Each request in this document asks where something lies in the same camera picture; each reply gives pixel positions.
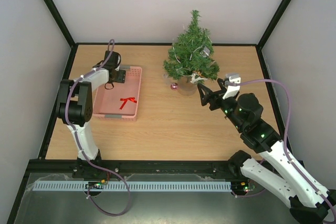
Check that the pink bauble ornament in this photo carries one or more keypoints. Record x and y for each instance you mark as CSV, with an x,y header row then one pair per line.
x,y
174,86

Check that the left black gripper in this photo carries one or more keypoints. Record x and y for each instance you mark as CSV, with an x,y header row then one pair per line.
x,y
122,78

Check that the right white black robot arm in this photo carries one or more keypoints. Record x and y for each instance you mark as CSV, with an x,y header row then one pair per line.
x,y
307,199

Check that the light blue cable duct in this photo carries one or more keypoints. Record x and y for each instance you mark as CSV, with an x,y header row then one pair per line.
x,y
133,186

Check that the small green christmas tree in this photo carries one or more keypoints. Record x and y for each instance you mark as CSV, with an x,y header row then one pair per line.
x,y
185,87

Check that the silver reindeer ornament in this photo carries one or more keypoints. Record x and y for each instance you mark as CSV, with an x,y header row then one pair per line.
x,y
196,78

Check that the silver gift box ornament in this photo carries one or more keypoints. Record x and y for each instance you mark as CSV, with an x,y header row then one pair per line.
x,y
205,52

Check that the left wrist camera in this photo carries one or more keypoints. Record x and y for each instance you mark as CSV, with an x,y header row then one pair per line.
x,y
118,61

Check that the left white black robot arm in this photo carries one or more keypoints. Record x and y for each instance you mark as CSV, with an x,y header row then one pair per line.
x,y
75,108

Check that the clear led string lights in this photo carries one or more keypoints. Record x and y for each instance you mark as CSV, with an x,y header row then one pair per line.
x,y
184,56

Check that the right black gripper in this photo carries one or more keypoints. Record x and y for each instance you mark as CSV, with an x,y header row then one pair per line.
x,y
216,99

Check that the pink plastic basket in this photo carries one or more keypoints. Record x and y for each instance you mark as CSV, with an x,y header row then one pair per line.
x,y
121,102

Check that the black frame rail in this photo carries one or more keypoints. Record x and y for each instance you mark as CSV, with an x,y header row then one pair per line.
x,y
168,167

